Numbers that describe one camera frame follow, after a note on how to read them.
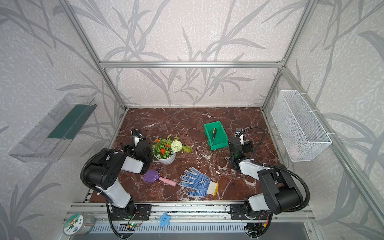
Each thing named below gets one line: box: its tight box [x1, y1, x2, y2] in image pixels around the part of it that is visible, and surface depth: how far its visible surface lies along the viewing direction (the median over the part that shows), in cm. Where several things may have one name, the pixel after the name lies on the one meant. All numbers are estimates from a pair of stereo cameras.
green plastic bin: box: [204, 121, 229, 151], surface depth 101 cm
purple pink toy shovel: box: [143, 169, 177, 187], surface depth 85 cm
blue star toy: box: [158, 212, 171, 228], surface depth 72 cm
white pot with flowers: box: [152, 134, 193, 165], surface depth 83 cm
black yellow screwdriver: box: [212, 128, 217, 146], surface depth 106 cm
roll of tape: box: [63, 213, 96, 237], surface depth 65 cm
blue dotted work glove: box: [179, 166, 219, 197], surface depth 84 cm
